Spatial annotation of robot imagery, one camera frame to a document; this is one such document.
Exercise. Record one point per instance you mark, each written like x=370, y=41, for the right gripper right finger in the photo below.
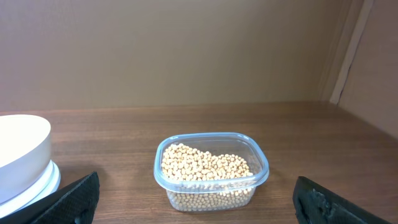
x=315, y=204

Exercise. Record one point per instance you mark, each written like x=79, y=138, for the white bowl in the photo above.
x=25, y=152

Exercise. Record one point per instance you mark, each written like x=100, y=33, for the white digital kitchen scale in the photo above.
x=47, y=184

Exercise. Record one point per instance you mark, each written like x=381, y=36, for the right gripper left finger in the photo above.
x=75, y=203

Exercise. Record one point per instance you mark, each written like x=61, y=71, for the pile of soybeans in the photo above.
x=184, y=163

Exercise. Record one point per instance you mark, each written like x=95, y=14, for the clear plastic container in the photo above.
x=216, y=143

